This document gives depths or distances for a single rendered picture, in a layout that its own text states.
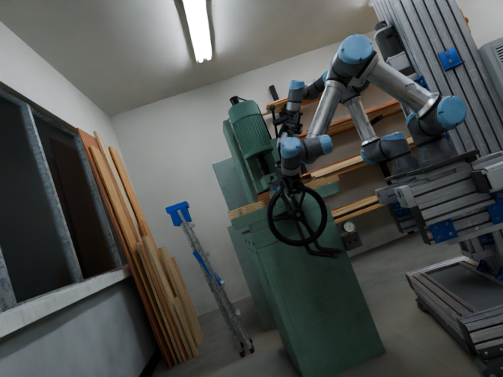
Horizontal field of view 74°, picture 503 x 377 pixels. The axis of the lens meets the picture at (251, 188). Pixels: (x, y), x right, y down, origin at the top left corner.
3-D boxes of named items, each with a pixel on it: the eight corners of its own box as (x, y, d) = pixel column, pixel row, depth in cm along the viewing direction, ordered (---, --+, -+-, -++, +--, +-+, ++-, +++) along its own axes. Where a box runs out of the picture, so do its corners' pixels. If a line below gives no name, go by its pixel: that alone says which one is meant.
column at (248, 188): (261, 227, 205) (221, 120, 211) (257, 227, 227) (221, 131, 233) (294, 214, 208) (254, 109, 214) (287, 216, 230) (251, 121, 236)
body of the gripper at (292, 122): (293, 135, 171) (296, 112, 168) (280, 132, 177) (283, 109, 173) (301, 135, 177) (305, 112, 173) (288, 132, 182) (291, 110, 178)
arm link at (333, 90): (329, 60, 148) (290, 159, 143) (337, 47, 137) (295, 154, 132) (353, 69, 148) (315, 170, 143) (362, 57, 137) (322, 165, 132)
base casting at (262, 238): (255, 250, 168) (249, 233, 169) (246, 245, 225) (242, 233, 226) (334, 219, 174) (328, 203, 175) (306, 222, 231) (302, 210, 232)
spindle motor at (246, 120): (246, 156, 182) (227, 105, 185) (244, 163, 200) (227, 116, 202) (276, 146, 185) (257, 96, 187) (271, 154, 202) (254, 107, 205)
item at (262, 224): (254, 232, 170) (251, 224, 170) (250, 232, 190) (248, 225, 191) (324, 205, 175) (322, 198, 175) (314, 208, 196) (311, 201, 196)
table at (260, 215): (236, 230, 159) (231, 218, 160) (233, 230, 190) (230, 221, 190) (349, 188, 168) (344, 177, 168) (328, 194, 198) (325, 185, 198)
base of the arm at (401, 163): (416, 167, 195) (409, 151, 195) (424, 164, 180) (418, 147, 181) (391, 176, 197) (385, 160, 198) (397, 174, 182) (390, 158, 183)
